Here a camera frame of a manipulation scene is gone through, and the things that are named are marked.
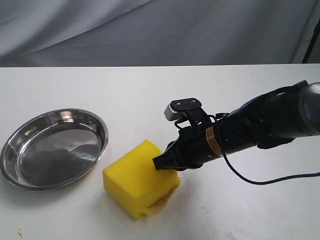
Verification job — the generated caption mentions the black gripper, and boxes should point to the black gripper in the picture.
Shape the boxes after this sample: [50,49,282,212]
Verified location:
[152,123,223,171]

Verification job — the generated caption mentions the black camera cable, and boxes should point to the black camera cable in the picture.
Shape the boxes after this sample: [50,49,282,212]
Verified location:
[174,113,320,186]

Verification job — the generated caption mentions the orange liquid spill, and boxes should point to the orange liquid spill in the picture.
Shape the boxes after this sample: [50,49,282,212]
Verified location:
[149,184,180,211]

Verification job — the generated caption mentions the black stand pole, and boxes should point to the black stand pole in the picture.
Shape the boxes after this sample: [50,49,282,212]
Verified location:
[301,13,320,64]

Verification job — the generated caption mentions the yellow sponge block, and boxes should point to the yellow sponge block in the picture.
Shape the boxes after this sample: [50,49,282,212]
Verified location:
[102,140,181,220]

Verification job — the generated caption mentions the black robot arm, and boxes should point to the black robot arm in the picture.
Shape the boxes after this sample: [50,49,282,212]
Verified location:
[153,81,320,171]

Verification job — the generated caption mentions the white backdrop cloth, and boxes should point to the white backdrop cloth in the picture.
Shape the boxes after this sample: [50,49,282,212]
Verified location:
[0,0,320,67]

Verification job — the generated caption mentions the wrist camera with black bracket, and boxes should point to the wrist camera with black bracket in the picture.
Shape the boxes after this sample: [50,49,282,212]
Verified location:
[164,98,211,130]

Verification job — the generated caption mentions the stainless steel round pan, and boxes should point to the stainless steel round pan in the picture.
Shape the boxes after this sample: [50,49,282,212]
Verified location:
[0,108,109,191]

